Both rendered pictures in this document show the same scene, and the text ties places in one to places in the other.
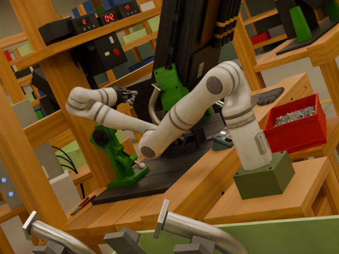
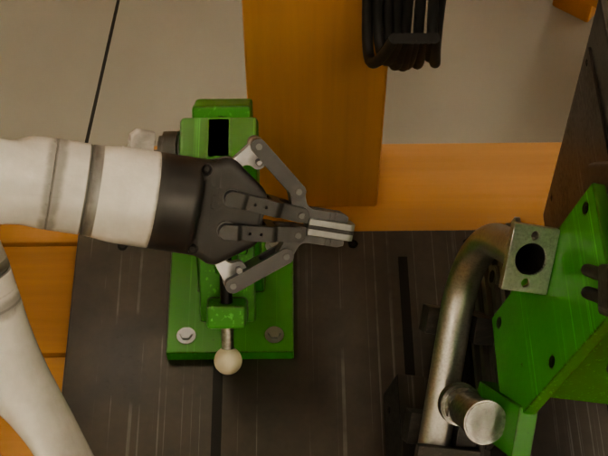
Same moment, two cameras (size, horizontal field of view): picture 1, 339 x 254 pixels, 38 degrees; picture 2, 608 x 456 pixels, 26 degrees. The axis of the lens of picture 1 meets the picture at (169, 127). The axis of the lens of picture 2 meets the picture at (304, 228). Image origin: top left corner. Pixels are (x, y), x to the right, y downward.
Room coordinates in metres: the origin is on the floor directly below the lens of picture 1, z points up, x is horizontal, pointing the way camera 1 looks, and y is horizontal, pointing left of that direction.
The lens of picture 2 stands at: (1.63, -0.38, 2.08)
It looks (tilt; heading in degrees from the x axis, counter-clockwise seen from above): 55 degrees down; 52
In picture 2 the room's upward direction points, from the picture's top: straight up
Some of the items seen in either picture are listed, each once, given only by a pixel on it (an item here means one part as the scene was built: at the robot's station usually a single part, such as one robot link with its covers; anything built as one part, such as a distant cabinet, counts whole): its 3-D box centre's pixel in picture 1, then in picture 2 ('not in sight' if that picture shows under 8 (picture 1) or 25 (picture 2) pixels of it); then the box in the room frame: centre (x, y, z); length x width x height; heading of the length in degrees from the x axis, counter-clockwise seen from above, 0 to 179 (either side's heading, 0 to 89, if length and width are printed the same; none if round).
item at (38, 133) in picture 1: (109, 94); not in sight; (2.47, 0.21, 1.23); 1.30 x 0.05 x 0.09; 143
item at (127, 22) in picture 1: (100, 33); not in sight; (2.40, 0.13, 1.52); 0.90 x 0.25 x 0.04; 143
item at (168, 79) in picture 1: (173, 87); (591, 314); (2.15, -0.09, 1.17); 0.13 x 0.12 x 0.20; 143
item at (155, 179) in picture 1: (193, 139); (606, 403); (2.24, -0.08, 0.89); 1.10 x 0.42 x 0.02; 143
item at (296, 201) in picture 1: (269, 192); not in sight; (1.44, -0.20, 0.83); 0.32 x 0.32 x 0.04; 54
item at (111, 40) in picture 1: (102, 54); not in sight; (2.28, 0.15, 1.42); 0.17 x 0.12 x 0.15; 143
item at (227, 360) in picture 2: (137, 163); (227, 340); (1.97, 0.18, 0.96); 0.06 x 0.03 x 0.06; 53
